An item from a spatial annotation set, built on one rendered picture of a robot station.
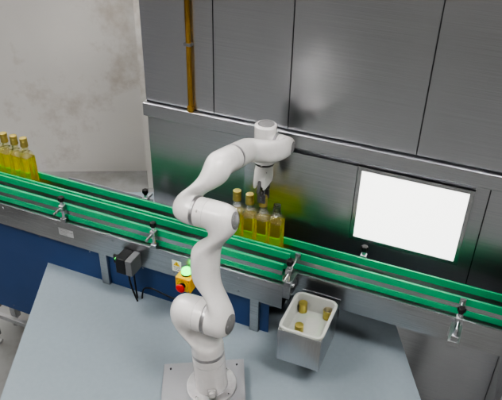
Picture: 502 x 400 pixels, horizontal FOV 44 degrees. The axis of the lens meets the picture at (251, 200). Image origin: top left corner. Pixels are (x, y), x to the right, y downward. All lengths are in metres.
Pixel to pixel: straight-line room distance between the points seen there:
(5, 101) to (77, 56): 0.69
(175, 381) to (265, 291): 0.49
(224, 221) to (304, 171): 0.63
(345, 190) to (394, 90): 0.45
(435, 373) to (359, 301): 0.62
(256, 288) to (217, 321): 0.46
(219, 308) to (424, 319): 0.83
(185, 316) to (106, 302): 0.78
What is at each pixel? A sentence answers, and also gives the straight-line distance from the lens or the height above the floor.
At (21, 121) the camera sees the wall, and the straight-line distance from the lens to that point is 5.28.
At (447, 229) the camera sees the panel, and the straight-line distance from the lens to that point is 2.48.
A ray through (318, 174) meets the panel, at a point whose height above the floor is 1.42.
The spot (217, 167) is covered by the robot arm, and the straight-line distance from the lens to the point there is 1.98.
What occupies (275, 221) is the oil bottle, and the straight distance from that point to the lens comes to 2.48.
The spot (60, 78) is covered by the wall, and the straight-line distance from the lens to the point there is 5.04.
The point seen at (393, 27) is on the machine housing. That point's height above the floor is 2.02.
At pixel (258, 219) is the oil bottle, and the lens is 2.51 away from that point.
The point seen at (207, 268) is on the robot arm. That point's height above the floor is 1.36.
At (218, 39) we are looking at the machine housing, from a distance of 2.45.
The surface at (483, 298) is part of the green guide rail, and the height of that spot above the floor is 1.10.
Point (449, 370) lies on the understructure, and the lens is 2.97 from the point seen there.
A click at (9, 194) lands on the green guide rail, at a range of 3.09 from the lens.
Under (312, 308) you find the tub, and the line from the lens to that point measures 2.54.
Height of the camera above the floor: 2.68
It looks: 33 degrees down
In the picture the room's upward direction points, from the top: 1 degrees clockwise
